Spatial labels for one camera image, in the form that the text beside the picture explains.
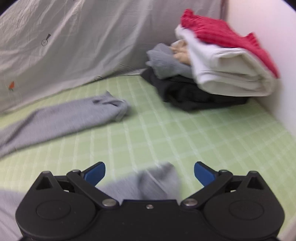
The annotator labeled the grey folded garment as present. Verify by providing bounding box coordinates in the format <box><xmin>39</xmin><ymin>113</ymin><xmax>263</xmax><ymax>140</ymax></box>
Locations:
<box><xmin>146</xmin><ymin>43</ymin><xmax>195</xmax><ymax>79</ymax></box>

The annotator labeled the beige cloth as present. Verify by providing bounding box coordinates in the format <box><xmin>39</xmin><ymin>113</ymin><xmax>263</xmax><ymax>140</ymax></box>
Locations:
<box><xmin>171</xmin><ymin>39</ymin><xmax>193</xmax><ymax>65</ymax></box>

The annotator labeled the grey carrot printed sheet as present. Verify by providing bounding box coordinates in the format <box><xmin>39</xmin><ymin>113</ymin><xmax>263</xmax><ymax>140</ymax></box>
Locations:
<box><xmin>0</xmin><ymin>0</ymin><xmax>226</xmax><ymax>114</ymax></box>

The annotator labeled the black folded garment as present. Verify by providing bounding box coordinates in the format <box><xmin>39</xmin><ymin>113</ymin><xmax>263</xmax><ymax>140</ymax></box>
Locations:
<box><xmin>141</xmin><ymin>68</ymin><xmax>250</xmax><ymax>111</ymax></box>

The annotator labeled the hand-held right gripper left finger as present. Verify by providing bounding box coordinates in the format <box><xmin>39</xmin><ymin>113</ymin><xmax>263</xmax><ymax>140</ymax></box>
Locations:
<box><xmin>31</xmin><ymin>162</ymin><xmax>119</xmax><ymax>209</ymax></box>

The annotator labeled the red knit sweater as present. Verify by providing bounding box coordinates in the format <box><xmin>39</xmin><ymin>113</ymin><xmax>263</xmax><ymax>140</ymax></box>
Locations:
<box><xmin>180</xmin><ymin>9</ymin><xmax>280</xmax><ymax>78</ymax></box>

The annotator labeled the grey shirt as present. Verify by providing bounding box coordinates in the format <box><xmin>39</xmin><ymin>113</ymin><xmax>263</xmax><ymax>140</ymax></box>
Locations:
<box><xmin>0</xmin><ymin>91</ymin><xmax>182</xmax><ymax>241</ymax></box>

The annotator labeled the white folded garment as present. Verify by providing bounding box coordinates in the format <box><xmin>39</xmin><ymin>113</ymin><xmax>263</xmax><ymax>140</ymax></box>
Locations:
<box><xmin>174</xmin><ymin>24</ymin><xmax>277</xmax><ymax>97</ymax></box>

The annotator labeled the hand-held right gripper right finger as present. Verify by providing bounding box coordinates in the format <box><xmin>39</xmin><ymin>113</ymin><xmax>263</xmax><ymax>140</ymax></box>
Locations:
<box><xmin>181</xmin><ymin>162</ymin><xmax>267</xmax><ymax>208</ymax></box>

